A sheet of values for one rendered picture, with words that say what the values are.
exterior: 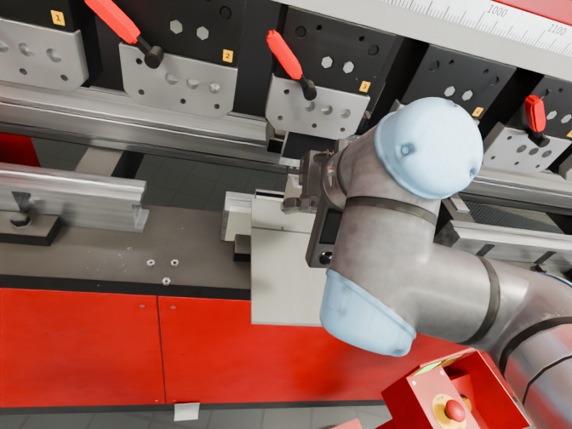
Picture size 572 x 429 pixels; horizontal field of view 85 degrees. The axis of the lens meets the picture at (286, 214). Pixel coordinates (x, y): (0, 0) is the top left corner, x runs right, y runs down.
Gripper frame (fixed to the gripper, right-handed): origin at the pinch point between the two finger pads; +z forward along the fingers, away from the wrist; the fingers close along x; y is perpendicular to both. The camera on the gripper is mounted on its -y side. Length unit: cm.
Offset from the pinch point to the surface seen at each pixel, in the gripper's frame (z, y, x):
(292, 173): 14.8, 10.8, -1.1
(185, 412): 75, -71, 18
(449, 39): -19.4, 23.8, -13.1
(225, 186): 164, 32, 10
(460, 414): 1, -36, -36
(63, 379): 49, -48, 51
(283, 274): -2.7, -10.7, 3.0
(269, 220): 5.3, -1.3, 4.9
